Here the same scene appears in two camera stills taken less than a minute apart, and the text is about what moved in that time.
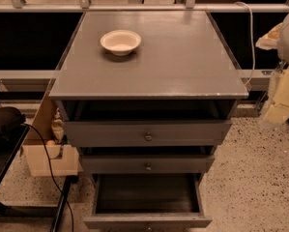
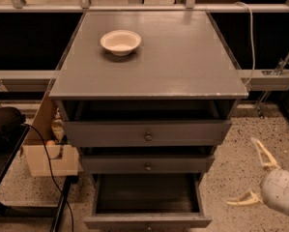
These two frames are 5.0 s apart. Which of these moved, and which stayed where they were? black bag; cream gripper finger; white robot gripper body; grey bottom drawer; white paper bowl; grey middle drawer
Moved: cream gripper finger; white robot gripper body
Stayed: grey bottom drawer; grey middle drawer; black bag; white paper bowl
